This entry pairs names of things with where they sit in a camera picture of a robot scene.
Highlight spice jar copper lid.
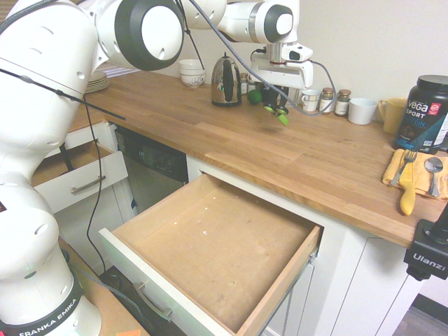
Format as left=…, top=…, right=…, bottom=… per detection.
left=334, top=89, right=352, bottom=118
left=318, top=87, right=335, bottom=116

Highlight thin grey table cable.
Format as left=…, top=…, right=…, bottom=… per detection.
left=69, top=267, right=148, bottom=326

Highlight yellow handled knife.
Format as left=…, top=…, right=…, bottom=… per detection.
left=399, top=164, right=417, bottom=216

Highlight plain white cup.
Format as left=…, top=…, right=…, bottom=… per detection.
left=348, top=97, right=379, bottom=125

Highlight white bowl floral print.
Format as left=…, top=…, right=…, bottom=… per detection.
left=180, top=71, right=207, bottom=89

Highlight black Ulanzi camera mount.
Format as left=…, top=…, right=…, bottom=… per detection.
left=402, top=199, right=448, bottom=281

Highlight small open white drawer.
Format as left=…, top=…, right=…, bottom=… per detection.
left=31, top=139, right=129, bottom=217

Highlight beige window blinds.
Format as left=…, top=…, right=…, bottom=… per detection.
left=103, top=64, right=141, bottom=78

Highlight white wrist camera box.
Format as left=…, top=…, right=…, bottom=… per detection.
left=281, top=43, right=314, bottom=62

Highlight white kitchen cabinet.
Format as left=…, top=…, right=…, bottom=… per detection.
left=31, top=120, right=426, bottom=336

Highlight black camera boom stand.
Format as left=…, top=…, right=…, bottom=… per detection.
left=58, top=143, right=75, bottom=172

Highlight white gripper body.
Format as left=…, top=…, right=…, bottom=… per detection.
left=249, top=55, right=314, bottom=90

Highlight yellow folded cloth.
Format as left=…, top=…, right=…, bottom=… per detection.
left=381, top=148, right=448, bottom=202

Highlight black Vega protein tub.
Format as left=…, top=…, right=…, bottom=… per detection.
left=393, top=74, right=448, bottom=155

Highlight yellow mug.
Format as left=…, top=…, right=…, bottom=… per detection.
left=377, top=97, right=409, bottom=134

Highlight stainless steel dishwasher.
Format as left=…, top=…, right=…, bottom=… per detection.
left=115, top=126, right=190, bottom=214

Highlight silver spoon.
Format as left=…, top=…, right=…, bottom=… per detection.
left=423, top=156, right=445, bottom=197

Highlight silver fork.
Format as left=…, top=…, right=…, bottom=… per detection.
left=390, top=149, right=418, bottom=187

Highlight small white printed cup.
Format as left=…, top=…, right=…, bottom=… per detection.
left=301, top=89, right=322, bottom=113

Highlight chrome black electric kettle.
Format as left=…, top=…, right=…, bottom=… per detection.
left=211, top=52, right=243, bottom=107

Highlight thin black hanging cable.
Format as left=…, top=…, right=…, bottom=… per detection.
left=83, top=104, right=108, bottom=274

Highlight small drawer metal handle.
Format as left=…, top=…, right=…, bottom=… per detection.
left=70, top=174, right=106, bottom=195

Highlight grey braided robot cable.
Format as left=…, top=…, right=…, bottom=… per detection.
left=0, top=0, right=333, bottom=117

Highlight green black scissors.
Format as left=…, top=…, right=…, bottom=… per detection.
left=262, top=99, right=291, bottom=127

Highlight large drawer metal handle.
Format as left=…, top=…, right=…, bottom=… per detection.
left=134, top=281, right=173, bottom=321

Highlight stack of cream plates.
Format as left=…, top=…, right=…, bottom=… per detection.
left=83, top=72, right=110, bottom=94

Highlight large open wooden drawer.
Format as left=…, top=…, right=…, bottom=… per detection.
left=99, top=174, right=325, bottom=336

